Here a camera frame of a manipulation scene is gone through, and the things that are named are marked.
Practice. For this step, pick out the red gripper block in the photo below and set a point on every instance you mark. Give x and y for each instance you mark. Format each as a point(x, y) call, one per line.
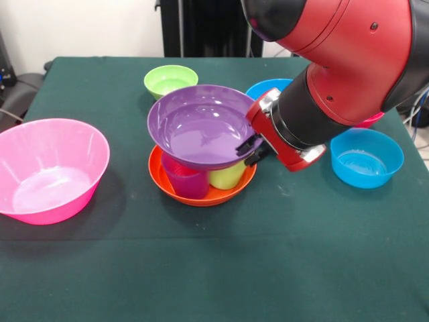
point(268, 134)

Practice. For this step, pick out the green cup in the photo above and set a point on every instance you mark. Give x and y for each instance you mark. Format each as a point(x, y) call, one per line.
point(226, 177)

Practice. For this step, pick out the orange bowl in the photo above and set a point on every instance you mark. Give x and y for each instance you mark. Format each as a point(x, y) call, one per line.
point(221, 198)

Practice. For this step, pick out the purple bowl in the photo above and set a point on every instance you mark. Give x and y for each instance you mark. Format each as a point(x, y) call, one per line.
point(201, 127)

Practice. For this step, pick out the purple cup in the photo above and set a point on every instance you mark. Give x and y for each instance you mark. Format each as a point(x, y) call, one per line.
point(187, 184)

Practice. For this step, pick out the small magenta bowl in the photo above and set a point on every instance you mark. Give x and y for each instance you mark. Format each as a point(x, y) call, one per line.
point(370, 121)

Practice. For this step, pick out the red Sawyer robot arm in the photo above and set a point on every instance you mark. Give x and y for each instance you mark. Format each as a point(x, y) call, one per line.
point(342, 67)

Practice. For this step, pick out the large blue bowl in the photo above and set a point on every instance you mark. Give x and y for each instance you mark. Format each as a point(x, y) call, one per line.
point(264, 87)

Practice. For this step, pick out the dark green table cloth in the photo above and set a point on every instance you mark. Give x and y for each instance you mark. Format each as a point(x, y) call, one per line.
point(234, 261)

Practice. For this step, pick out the green bowl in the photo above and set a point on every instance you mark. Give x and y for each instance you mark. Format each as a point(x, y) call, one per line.
point(164, 80)

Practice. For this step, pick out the small blue bowl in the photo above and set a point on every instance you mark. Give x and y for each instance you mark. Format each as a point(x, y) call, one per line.
point(365, 167)

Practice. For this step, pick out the large pink bowl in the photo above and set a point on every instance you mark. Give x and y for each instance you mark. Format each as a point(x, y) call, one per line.
point(50, 188)

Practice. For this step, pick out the black stand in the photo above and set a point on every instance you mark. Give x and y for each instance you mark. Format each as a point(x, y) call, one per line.
point(5, 67)

